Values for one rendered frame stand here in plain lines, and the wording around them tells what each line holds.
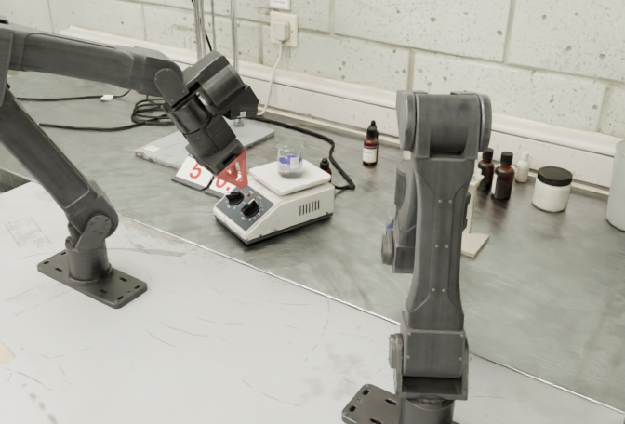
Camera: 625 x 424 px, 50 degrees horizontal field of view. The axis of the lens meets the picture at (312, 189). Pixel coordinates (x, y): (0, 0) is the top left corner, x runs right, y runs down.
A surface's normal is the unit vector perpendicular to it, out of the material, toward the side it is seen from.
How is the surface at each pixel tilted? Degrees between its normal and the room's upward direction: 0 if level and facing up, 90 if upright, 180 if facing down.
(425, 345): 74
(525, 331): 0
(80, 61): 87
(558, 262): 0
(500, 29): 90
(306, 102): 90
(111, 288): 0
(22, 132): 94
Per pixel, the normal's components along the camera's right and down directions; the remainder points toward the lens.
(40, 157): 0.52, 0.37
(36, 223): 0.01, -0.89
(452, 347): -0.04, 0.19
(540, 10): -0.55, 0.36
